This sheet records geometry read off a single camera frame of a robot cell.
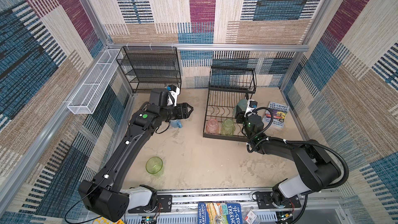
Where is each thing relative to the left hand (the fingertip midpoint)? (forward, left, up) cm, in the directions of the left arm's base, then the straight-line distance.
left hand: (189, 109), depth 73 cm
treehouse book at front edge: (-38, -13, -27) cm, 48 cm away
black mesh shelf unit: (+45, +30, -10) cm, 54 cm away
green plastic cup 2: (-16, +20, -27) cm, 37 cm away
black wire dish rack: (+37, -25, -20) cm, 49 cm away
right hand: (+10, -30, -13) cm, 34 cm away
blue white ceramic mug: (+7, +10, -22) cm, 25 cm away
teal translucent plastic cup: (+9, -28, -8) cm, 31 cm away
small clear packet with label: (-39, -26, -27) cm, 54 cm away
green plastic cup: (+1, -21, -19) cm, 28 cm away
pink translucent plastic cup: (+6, -13, -26) cm, 29 cm away
